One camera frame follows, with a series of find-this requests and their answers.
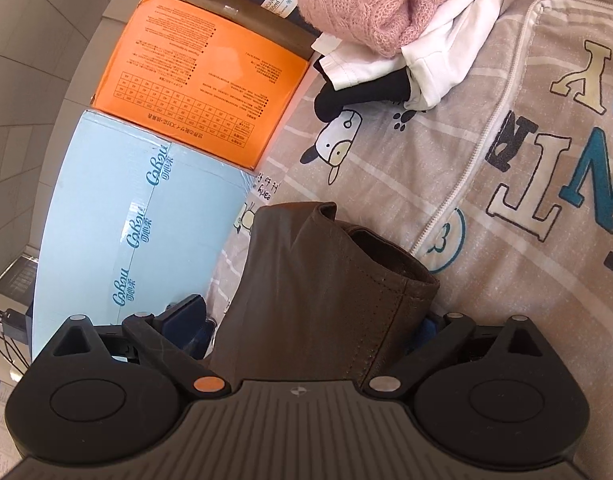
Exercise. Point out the light blue cardboard box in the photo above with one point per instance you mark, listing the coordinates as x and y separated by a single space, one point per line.
136 240

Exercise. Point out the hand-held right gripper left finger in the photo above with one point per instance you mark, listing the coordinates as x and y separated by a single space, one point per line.
184 321

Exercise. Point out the brown cardboard box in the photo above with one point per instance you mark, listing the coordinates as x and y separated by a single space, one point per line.
266 20

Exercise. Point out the white garment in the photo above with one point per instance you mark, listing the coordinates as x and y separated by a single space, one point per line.
436 45

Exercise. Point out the beige printed bed sheet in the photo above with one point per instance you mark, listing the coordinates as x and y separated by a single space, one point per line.
486 185

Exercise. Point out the black garment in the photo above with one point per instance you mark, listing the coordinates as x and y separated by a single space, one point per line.
366 91

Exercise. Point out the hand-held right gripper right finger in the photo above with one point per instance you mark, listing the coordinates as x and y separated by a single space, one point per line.
431 329

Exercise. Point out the pink knitted sweater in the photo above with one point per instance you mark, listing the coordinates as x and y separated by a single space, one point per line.
381 0

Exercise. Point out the black power adapter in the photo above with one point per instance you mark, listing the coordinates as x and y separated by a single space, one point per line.
9 327

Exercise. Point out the brown leather garment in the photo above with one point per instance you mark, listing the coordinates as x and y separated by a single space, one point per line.
316 300

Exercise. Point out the orange cardboard box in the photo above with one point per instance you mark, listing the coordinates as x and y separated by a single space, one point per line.
199 77

